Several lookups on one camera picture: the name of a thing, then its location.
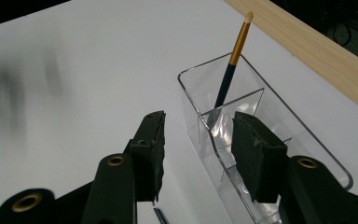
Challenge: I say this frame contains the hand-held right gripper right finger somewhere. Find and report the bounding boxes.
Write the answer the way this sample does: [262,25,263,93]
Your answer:
[231,111,290,203]

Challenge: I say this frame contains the clear acrylic divided organizer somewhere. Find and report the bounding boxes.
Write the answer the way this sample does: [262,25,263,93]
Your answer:
[177,52,354,224]

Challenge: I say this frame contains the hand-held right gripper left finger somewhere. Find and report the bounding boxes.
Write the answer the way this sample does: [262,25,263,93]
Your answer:
[129,110,166,204]

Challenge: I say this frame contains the thin black gold makeup brush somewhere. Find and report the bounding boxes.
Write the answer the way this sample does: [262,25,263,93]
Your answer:
[206,11,255,129]

